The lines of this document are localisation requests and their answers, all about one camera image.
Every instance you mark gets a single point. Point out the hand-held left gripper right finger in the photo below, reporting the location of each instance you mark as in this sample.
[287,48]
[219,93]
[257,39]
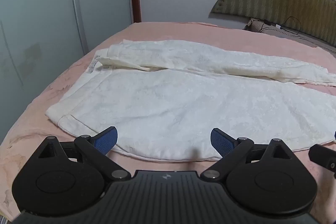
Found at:
[222,141]

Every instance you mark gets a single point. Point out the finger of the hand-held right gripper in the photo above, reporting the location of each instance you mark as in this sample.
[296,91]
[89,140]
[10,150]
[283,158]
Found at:
[321,155]

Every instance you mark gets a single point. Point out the beige pillow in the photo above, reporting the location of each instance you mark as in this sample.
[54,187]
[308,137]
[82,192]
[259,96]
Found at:
[265,28]

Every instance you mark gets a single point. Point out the pink bed blanket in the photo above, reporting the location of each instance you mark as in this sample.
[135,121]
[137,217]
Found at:
[36,119]

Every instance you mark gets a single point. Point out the frosted glass wardrobe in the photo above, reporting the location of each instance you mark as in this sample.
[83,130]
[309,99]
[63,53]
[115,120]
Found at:
[52,16]

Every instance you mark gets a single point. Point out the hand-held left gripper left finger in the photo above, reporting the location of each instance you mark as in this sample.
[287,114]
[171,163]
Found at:
[108,138]

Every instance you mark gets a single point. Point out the olive padded headboard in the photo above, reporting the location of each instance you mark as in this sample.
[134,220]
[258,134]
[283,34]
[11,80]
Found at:
[283,1]

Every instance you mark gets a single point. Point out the white pants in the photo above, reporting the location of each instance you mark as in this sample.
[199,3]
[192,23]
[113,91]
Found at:
[168,98]

